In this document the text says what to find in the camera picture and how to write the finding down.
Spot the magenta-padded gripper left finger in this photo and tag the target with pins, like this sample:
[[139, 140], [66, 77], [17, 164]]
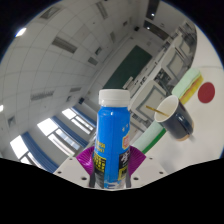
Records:
[[85, 160]]

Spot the wooden stir stick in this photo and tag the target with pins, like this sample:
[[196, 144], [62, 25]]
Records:
[[156, 110]]

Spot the group of white chairs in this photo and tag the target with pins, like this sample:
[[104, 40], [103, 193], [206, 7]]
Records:
[[150, 96]]

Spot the blue white-capped drink bottle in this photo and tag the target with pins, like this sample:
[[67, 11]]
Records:
[[112, 140]]

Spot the dark classroom door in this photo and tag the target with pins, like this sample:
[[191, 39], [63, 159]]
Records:
[[156, 30]]

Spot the flat round red coaster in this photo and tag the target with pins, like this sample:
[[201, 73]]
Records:
[[206, 92]]

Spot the dark blue paper cup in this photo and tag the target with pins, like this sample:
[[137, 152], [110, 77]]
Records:
[[181, 125]]

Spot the group of ceiling lights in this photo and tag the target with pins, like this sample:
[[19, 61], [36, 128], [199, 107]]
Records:
[[63, 44]]

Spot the bright classroom window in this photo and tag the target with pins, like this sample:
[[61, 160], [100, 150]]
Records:
[[71, 115], [50, 128], [20, 146]]

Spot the black wall speaker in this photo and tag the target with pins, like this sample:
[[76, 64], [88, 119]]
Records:
[[81, 100]]

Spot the blue window curtain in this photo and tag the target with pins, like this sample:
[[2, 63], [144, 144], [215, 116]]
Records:
[[38, 151], [68, 130], [85, 116]]

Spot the yellow and green sponge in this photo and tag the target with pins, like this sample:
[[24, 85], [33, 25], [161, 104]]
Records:
[[188, 85]]

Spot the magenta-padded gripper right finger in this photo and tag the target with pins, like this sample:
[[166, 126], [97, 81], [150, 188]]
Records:
[[136, 160]]

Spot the green chalkboard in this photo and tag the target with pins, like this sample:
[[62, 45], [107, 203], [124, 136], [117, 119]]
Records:
[[128, 68]]

